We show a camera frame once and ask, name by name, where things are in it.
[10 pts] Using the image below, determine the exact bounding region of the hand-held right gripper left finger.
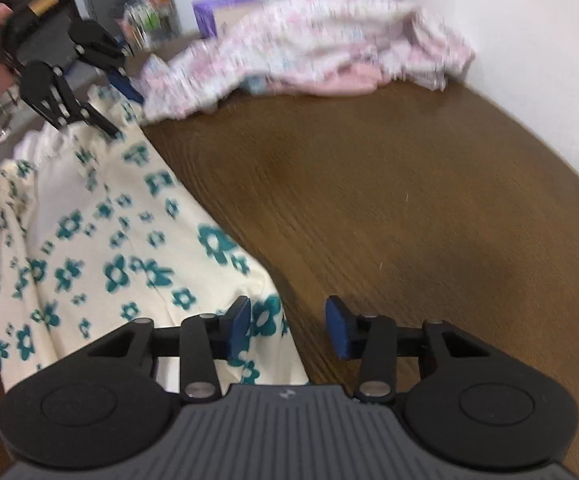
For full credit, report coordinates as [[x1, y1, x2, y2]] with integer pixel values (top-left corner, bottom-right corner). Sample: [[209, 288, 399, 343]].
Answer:
[[88, 296, 252, 404]]

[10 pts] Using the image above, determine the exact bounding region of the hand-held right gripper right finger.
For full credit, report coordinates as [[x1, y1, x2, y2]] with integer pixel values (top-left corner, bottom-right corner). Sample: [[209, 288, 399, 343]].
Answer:
[[325, 296, 490, 404]]

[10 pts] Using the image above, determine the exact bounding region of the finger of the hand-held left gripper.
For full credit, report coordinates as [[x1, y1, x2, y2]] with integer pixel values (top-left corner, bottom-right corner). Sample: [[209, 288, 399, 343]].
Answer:
[[26, 90, 123, 142], [102, 61, 146, 107]]

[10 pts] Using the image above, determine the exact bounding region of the cream garment with teal flowers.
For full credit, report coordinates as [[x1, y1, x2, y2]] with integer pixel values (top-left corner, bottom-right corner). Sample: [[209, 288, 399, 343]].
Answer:
[[0, 85, 310, 396]]

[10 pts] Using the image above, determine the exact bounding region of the cluttered storage shelf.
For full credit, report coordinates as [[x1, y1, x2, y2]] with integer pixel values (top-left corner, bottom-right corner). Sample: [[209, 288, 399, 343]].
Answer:
[[96, 0, 182, 51]]

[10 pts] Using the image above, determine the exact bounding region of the purple tissue box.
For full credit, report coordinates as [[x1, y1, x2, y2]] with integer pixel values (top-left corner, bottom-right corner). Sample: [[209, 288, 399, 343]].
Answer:
[[192, 0, 265, 38]]

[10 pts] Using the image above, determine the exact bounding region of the pink floral garment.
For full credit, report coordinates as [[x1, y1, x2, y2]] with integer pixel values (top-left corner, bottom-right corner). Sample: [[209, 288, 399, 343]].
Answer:
[[136, 0, 476, 123]]

